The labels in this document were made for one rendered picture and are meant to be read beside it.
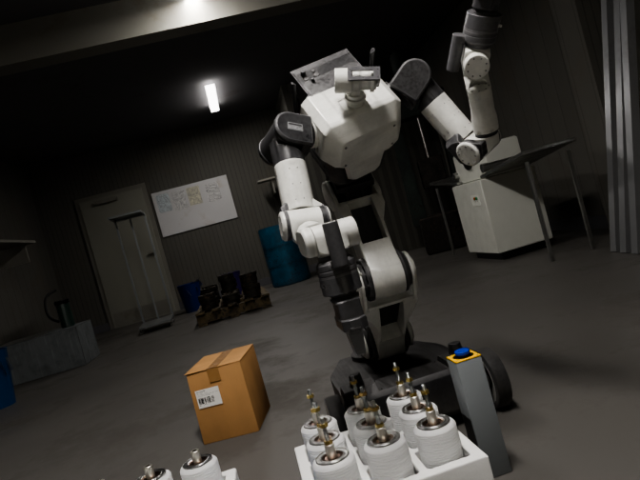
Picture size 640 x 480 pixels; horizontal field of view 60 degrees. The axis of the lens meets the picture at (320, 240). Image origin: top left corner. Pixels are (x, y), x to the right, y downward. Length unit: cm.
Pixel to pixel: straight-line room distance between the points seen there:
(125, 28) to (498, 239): 356
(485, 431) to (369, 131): 86
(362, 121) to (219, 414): 137
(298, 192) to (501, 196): 383
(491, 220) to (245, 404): 332
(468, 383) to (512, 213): 381
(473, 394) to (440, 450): 27
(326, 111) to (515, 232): 379
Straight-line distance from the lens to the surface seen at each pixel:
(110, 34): 492
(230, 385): 236
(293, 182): 149
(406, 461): 129
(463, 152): 169
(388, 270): 175
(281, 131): 153
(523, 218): 526
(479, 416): 154
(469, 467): 130
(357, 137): 159
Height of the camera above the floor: 74
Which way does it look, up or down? 2 degrees down
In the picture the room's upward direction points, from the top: 15 degrees counter-clockwise
